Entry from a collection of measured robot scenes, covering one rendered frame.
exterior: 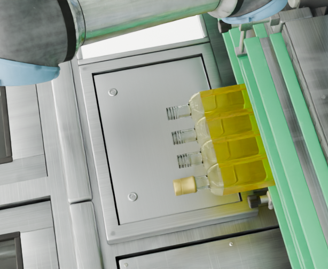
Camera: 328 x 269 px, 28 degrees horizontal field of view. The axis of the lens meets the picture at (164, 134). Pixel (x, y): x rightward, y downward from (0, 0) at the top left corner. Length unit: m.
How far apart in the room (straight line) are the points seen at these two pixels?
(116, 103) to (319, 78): 0.52
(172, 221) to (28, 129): 0.44
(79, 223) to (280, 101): 0.52
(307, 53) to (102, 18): 0.55
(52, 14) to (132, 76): 0.79
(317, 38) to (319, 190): 0.33
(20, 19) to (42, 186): 0.75
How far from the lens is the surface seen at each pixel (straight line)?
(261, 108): 1.40
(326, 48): 1.39
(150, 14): 0.98
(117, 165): 1.55
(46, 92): 1.70
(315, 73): 1.35
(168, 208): 1.50
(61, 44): 0.91
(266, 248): 1.51
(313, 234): 1.22
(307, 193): 1.24
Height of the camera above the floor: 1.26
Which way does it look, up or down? 4 degrees down
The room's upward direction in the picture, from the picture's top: 101 degrees counter-clockwise
